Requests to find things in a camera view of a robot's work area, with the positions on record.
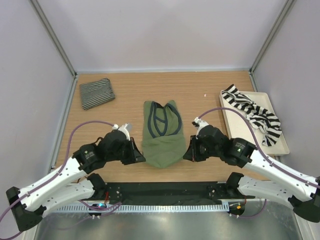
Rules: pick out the left aluminium corner post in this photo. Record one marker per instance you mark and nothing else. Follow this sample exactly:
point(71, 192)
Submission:
point(52, 35)

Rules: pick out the slotted cable duct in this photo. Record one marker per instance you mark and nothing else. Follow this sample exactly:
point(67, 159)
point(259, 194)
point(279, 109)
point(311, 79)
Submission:
point(81, 208)

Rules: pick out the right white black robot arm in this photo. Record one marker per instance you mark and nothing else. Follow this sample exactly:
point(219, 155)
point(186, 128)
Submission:
point(284, 185)

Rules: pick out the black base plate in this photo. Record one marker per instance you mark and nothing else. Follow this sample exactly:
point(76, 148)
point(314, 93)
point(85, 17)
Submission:
point(147, 193)

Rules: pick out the aluminium corner post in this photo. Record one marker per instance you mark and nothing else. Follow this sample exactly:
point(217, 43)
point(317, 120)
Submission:
point(280, 19)
point(52, 35)

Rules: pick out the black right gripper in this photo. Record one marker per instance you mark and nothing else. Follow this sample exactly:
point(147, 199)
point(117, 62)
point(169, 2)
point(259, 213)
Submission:
point(192, 154)

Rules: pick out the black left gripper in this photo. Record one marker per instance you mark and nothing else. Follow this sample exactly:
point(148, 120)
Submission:
point(135, 156)

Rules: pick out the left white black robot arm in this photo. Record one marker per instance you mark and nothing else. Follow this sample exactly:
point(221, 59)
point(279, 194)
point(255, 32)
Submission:
point(73, 181)

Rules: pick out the green tank top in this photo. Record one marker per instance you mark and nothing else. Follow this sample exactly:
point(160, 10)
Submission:
point(163, 141)

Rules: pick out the thin-striped black white tank top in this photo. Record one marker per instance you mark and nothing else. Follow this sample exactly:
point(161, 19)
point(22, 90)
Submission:
point(96, 93)

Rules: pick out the wide-striped black white tank top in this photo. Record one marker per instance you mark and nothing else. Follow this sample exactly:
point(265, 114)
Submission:
point(259, 117)

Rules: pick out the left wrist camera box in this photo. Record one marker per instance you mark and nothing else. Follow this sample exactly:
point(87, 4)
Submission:
point(128, 126)

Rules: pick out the right aluminium corner post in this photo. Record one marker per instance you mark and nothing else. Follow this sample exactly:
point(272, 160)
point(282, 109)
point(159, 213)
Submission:
point(280, 19)

